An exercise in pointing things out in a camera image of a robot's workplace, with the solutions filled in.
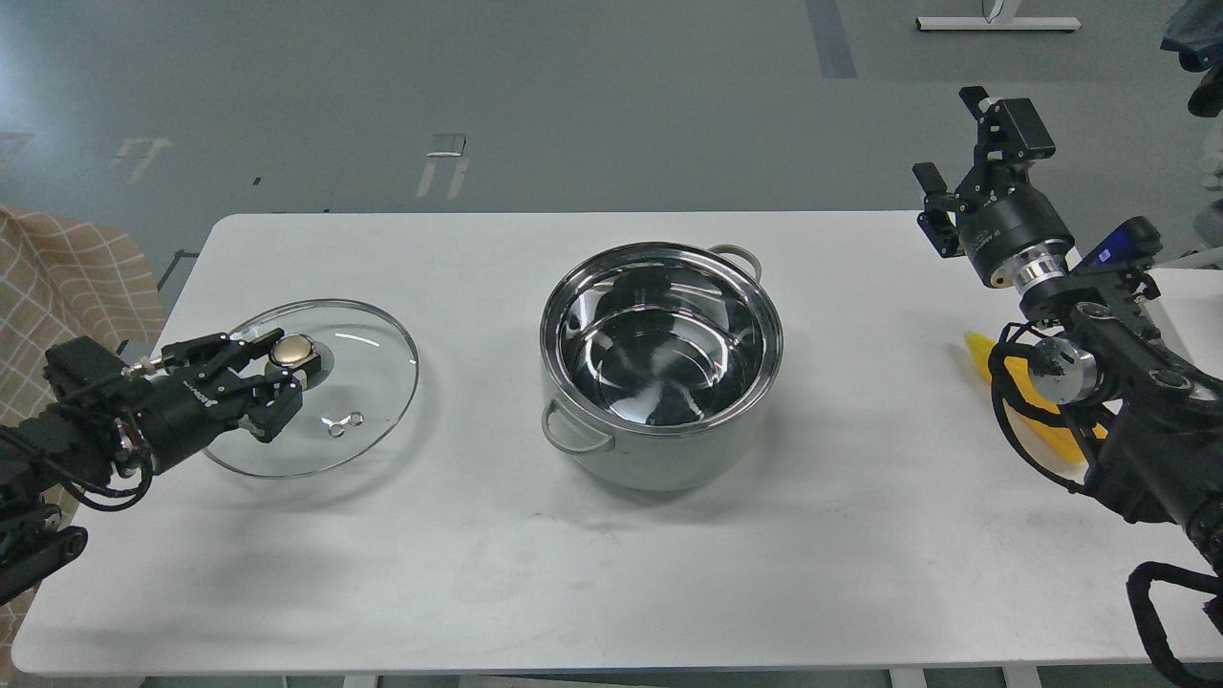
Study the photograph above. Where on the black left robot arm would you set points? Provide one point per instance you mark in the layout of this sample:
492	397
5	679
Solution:
113	426

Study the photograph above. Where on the glass pot lid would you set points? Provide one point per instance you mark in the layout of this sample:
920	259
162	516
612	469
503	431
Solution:
359	368

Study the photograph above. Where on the beige checkered cloth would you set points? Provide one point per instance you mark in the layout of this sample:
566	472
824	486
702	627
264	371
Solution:
61	279

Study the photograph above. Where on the white stand base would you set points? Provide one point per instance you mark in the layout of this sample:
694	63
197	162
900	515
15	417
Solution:
998	16

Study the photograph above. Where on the dark object at right edge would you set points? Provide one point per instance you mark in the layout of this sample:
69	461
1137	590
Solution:
1194	34

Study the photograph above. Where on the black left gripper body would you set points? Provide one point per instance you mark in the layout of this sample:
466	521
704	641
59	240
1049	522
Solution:
178	417

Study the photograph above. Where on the green steel cooking pot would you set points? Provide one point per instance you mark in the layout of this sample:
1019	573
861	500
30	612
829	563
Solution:
658	360

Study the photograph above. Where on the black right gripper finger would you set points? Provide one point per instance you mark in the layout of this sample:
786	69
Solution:
1010	138
940	205

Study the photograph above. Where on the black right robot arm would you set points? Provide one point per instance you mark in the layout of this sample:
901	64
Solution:
1085	356

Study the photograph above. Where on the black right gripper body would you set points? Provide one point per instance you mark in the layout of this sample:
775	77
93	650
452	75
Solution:
1018	241

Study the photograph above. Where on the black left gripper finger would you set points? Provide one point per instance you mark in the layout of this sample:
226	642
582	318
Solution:
220	358
263	405

